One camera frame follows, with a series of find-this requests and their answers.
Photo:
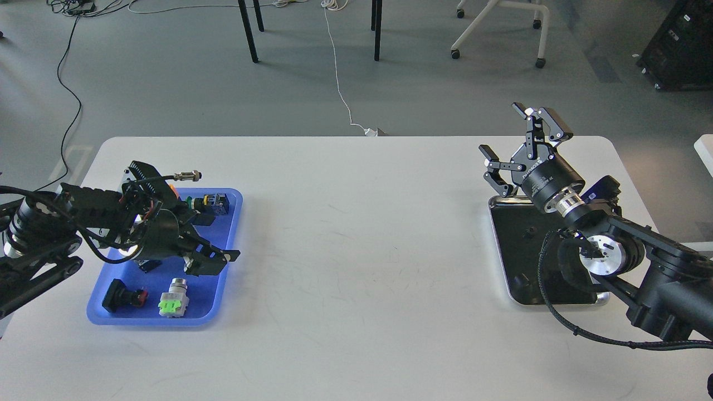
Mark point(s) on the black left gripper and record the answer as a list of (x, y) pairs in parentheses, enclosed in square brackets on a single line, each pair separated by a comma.
[(163, 239)]

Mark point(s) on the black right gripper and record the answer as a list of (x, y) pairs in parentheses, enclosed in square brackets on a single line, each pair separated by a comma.
[(536, 167)]

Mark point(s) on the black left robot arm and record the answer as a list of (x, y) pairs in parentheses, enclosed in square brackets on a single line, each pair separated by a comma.
[(144, 222)]

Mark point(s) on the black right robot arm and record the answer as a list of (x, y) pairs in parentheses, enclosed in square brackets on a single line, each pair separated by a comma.
[(665, 285)]

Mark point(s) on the blue plastic tray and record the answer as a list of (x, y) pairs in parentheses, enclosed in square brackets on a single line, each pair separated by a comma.
[(204, 292)]

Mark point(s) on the silver metal tray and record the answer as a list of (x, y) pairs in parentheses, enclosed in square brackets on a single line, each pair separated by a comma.
[(519, 257)]

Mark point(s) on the orange button box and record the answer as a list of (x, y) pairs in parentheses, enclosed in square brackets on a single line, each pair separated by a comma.
[(169, 193)]

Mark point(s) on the silver green push button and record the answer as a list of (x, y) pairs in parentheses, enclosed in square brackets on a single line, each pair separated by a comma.
[(174, 303)]

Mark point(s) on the red black emergency button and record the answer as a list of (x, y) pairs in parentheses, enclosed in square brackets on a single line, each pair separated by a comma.
[(118, 295)]

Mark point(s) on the black equipment case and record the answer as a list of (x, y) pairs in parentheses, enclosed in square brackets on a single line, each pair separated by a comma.
[(679, 55)]

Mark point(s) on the white table corner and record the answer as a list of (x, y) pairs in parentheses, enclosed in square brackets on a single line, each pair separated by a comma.
[(703, 147)]

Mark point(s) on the black table leg left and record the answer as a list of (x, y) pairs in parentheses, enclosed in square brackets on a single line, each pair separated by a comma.
[(247, 26)]

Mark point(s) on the black table leg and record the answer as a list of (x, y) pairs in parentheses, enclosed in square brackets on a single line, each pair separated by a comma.
[(376, 27), (247, 26)]

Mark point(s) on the black table leg right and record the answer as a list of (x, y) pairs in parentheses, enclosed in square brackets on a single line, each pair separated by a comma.
[(376, 27)]

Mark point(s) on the green blue selector switch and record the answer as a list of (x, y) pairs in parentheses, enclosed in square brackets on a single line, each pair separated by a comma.
[(213, 204)]

